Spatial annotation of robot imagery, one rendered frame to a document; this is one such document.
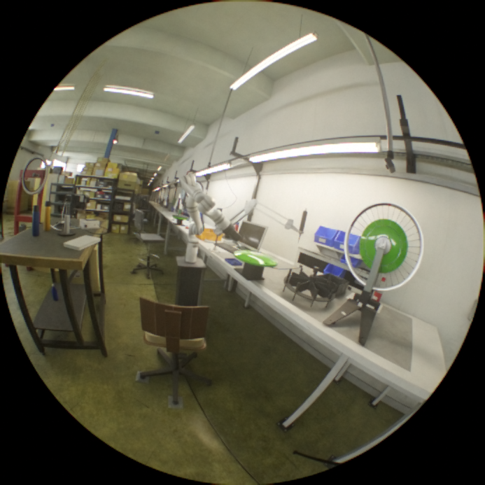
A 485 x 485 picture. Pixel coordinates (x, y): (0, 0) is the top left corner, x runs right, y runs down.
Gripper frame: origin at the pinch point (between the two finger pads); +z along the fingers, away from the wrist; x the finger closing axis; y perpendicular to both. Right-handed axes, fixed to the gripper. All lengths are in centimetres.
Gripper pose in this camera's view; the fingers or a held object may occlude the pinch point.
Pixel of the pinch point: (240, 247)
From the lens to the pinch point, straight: 109.8
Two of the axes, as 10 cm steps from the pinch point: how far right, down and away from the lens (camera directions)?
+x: -4.9, -2.5, 8.4
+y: 6.6, -7.4, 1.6
